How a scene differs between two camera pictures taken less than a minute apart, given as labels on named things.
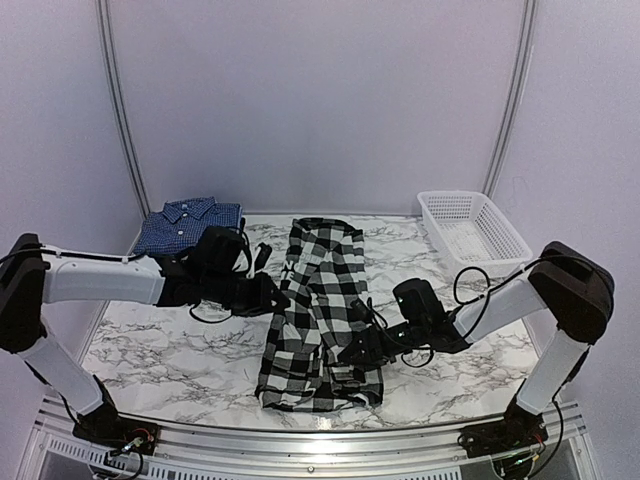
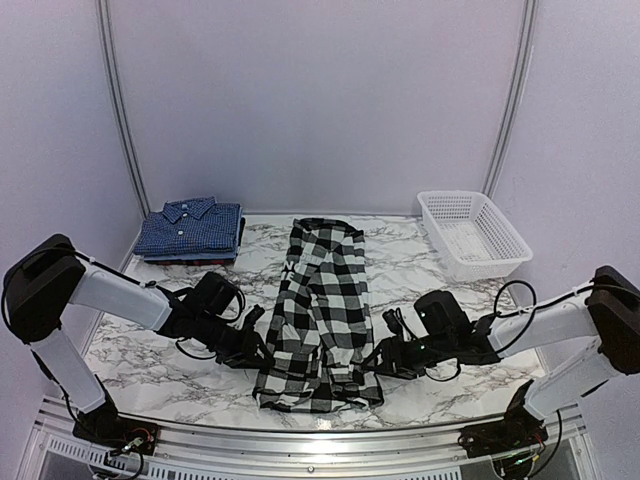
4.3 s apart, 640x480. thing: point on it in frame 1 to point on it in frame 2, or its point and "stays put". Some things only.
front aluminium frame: x=57 y=450 stays put
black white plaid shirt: x=323 y=274 stays put
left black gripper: x=261 y=300 to x=245 y=354
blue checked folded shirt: x=179 y=224 stays put
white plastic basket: x=471 y=233 stays put
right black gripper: x=373 y=347 to x=388 y=347
